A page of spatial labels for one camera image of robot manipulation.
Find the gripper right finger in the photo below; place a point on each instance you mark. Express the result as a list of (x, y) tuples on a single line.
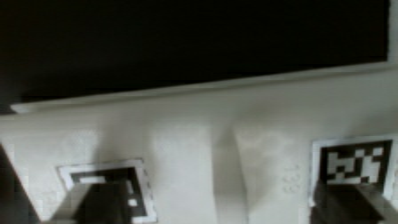
[(350, 204)]

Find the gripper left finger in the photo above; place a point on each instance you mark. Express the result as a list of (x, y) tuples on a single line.
[(95, 204)]

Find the white cabinet door panel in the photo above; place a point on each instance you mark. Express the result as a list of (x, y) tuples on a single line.
[(222, 149)]

